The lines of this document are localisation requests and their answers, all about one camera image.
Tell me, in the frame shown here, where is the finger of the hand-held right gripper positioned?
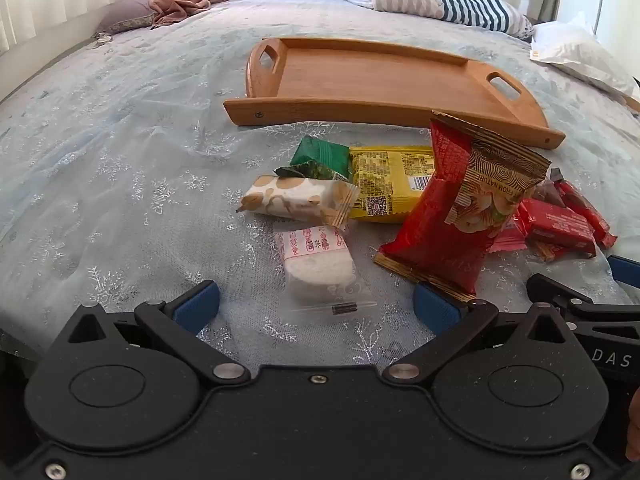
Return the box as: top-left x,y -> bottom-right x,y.
607,255 -> 640,288
526,274 -> 640,322

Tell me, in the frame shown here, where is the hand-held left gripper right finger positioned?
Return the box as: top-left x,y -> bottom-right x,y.
382,282 -> 576,387

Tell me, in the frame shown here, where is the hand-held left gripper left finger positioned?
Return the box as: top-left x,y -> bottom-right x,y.
62,280 -> 251,387

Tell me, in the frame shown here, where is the brown almond bar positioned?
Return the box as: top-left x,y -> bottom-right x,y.
529,240 -> 569,264

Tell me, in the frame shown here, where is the red chocolate bar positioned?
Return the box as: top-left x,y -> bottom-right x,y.
555,180 -> 618,251

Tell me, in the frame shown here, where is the red wafer bar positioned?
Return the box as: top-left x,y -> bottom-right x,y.
515,199 -> 598,258

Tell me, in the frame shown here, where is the large red snack bag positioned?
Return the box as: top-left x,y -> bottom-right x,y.
373,110 -> 552,303

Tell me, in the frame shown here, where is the clear rice cake packet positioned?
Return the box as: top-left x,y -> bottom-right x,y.
272,225 -> 378,326

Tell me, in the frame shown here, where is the yellow snack packet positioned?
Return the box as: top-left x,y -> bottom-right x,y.
347,146 -> 438,224

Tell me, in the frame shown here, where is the beige nougat packet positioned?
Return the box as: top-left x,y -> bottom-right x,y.
236,173 -> 360,228

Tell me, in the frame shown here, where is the green snack packet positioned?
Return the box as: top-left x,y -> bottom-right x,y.
274,136 -> 351,182

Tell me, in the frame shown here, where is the wooden tray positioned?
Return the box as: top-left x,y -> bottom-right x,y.
223,36 -> 566,150

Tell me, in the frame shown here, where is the person's right hand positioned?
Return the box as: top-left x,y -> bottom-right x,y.
625,387 -> 640,463

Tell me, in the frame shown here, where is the light blue snowflake bedspread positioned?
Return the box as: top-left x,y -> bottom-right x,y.
0,0 -> 640,367

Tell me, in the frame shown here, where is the white pillow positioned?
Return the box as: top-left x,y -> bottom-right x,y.
530,12 -> 636,98

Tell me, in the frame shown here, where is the white wardrobe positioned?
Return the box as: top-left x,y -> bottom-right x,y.
557,0 -> 640,86

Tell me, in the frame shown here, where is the mauve pillow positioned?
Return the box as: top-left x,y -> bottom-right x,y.
95,0 -> 171,36

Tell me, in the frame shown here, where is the pink cloth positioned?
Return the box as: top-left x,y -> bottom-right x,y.
150,0 -> 232,31

